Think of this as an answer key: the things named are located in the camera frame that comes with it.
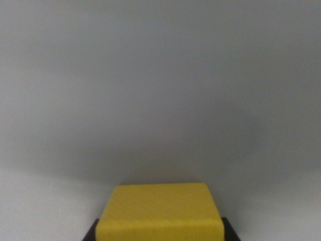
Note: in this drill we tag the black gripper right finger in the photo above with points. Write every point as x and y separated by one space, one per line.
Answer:
229 231

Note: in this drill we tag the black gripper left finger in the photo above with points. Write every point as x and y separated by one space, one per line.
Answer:
90 232

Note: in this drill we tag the yellow cube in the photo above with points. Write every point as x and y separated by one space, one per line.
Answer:
160 213

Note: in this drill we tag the grey plastic tub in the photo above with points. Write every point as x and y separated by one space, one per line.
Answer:
160 88

